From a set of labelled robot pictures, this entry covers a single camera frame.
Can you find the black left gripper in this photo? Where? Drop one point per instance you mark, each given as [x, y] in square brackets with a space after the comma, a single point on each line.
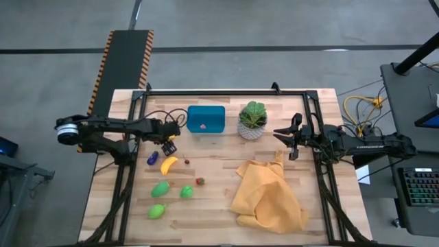
[166, 131]

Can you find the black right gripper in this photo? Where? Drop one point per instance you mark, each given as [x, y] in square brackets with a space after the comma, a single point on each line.
[308, 137]

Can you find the yellow toy banana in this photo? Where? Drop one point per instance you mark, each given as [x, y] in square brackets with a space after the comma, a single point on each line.
[166, 167]

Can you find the purple toy eggplant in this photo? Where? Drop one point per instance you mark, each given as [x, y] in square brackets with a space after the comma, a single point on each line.
[152, 158]

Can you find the small red toy cherry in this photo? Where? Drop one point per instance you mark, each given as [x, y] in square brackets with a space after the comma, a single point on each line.
[187, 161]

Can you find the green toy mango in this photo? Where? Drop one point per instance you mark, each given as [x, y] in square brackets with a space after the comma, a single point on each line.
[187, 192]
[160, 189]
[156, 211]

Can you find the red toy strawberry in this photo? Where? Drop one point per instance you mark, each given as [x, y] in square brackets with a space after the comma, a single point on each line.
[200, 181]

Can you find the orange waffle cloth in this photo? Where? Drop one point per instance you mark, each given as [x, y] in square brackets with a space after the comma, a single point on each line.
[264, 195]

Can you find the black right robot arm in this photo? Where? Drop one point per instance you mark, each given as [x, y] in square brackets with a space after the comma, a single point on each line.
[377, 145]

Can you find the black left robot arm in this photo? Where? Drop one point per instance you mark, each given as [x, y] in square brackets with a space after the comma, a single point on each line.
[113, 124]

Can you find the teal plastic tupperware container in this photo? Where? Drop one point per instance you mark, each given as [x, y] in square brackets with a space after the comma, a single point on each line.
[212, 115]

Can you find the potted plant in patterned pot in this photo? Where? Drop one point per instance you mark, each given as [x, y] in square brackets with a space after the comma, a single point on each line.
[253, 116]

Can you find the white paper sheet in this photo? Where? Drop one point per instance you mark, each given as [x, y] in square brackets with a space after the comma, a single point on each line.
[363, 175]

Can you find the black ramp with hazard stripes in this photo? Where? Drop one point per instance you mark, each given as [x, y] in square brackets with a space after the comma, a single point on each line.
[123, 61]

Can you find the grey side desk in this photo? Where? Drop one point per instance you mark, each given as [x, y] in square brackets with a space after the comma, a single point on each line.
[408, 99]

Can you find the backlit computer keyboard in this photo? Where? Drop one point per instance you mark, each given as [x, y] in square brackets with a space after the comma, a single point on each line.
[422, 187]

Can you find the flat computer monitor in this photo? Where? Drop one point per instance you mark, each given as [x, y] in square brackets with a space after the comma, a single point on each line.
[433, 120]

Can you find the grey keyboard desk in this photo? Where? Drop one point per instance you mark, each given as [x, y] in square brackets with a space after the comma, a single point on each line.
[411, 219]

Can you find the grey metal stand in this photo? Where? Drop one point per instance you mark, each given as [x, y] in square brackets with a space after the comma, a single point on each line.
[13, 192]

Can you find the blue-lit dark device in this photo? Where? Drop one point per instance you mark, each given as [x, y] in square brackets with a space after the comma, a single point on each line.
[7, 147]

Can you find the black aluminium rig frame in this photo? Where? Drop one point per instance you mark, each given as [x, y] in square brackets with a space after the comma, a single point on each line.
[223, 92]

